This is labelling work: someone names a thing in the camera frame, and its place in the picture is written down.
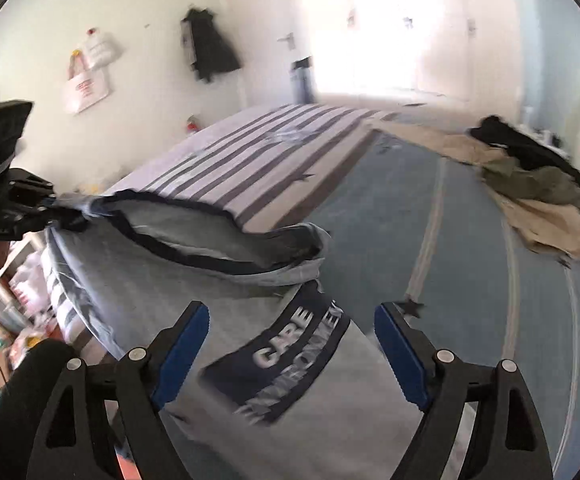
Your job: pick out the nightstand with clutter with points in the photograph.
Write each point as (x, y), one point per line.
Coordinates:
(544, 137)

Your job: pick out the beige trousers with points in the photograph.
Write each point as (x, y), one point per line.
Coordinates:
(543, 227)

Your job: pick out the grey striped t-shirt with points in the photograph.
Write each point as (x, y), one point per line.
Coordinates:
(285, 386)

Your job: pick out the black jacket on wall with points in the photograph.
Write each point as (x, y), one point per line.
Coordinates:
(209, 53)

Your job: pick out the clutter on floor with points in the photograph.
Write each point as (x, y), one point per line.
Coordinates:
(25, 395)

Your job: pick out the olive green garment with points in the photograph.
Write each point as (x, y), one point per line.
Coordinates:
(547, 184)

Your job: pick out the striped blue bed sheet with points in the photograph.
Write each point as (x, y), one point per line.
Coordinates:
(405, 225)

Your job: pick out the white door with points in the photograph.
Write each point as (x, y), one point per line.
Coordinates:
(268, 40)

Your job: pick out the white tote bag on wall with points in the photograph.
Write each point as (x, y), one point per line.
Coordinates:
(88, 81)

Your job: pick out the black garment on bed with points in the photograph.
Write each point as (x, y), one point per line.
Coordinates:
(530, 154)

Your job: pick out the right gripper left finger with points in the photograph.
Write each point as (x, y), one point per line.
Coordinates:
(72, 440)

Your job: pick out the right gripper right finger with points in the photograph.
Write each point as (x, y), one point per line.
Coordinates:
(507, 440)

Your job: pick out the white wardrobe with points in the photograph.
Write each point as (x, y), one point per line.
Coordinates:
(465, 53)

